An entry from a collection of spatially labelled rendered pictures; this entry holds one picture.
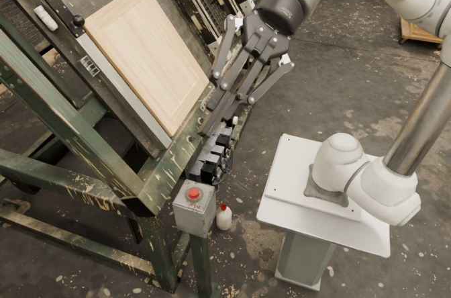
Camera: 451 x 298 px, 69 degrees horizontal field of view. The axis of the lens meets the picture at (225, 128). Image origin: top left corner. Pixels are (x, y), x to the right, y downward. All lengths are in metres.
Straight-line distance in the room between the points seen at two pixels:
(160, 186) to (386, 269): 1.47
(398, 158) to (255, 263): 1.18
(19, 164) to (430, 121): 1.59
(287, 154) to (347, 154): 0.38
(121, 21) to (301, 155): 0.98
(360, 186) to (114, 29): 1.10
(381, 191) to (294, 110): 1.89
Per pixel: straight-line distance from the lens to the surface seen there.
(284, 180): 1.45
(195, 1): 1.81
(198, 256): 1.53
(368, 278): 2.20
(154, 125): 1.36
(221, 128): 1.69
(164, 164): 1.35
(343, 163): 1.27
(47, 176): 1.60
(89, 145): 1.16
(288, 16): 0.51
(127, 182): 1.23
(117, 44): 1.40
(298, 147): 1.60
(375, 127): 3.05
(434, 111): 1.10
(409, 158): 1.17
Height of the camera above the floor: 1.90
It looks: 43 degrees down
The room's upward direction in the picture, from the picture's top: straight up
